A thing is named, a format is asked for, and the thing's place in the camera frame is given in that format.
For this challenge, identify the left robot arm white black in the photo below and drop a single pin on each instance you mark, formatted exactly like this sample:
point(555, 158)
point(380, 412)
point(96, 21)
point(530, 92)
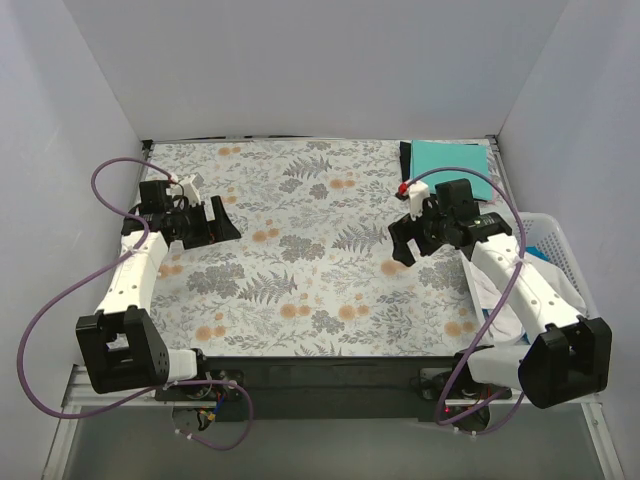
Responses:
point(120, 345)

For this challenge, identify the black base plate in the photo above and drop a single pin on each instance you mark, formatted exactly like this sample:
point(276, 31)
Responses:
point(338, 387)

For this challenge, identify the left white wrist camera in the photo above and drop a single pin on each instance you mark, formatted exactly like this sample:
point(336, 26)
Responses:
point(188, 190)

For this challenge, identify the aluminium frame rail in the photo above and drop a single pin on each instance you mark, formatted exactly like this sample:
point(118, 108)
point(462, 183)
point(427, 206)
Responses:
point(80, 393)

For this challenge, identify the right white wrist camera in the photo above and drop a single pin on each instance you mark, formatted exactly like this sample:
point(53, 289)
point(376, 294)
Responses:
point(417, 192)

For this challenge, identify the blue t shirt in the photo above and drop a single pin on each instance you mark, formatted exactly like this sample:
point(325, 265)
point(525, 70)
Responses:
point(534, 251)

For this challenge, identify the folded teal t shirt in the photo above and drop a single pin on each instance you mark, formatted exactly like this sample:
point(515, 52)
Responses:
point(426, 156)

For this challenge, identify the floral patterned table mat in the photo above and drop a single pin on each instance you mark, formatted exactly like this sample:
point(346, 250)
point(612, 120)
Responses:
point(312, 273)

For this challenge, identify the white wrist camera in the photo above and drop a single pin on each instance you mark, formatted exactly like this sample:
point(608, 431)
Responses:
point(417, 192)
point(188, 190)

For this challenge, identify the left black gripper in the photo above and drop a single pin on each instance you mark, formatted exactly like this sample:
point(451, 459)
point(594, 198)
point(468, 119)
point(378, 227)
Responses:
point(205, 225)

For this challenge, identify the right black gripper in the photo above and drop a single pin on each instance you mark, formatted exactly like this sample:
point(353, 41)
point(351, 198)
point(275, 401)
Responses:
point(417, 233)

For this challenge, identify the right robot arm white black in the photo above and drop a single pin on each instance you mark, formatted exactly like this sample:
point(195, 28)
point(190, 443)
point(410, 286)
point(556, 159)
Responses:
point(568, 356)

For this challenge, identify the white t shirt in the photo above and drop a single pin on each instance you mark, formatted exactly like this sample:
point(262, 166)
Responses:
point(506, 328)

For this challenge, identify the folded black t shirt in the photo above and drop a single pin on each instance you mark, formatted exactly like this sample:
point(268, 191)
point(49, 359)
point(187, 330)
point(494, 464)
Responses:
point(405, 156)

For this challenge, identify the white plastic basket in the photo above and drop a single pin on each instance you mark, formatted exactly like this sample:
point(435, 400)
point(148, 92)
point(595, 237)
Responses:
point(562, 272)

